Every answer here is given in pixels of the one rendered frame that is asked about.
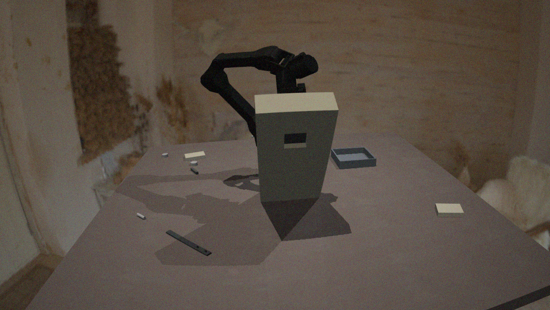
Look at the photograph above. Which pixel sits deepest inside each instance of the beige flat block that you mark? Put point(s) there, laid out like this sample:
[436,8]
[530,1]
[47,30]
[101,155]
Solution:
[449,210]
[195,156]

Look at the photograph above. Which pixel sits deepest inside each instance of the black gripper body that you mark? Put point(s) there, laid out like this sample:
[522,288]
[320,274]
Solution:
[286,83]

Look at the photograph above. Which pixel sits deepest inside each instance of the dark grey service panel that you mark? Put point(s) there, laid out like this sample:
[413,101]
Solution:
[294,135]

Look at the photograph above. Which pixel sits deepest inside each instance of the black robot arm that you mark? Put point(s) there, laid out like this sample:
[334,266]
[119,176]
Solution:
[267,59]

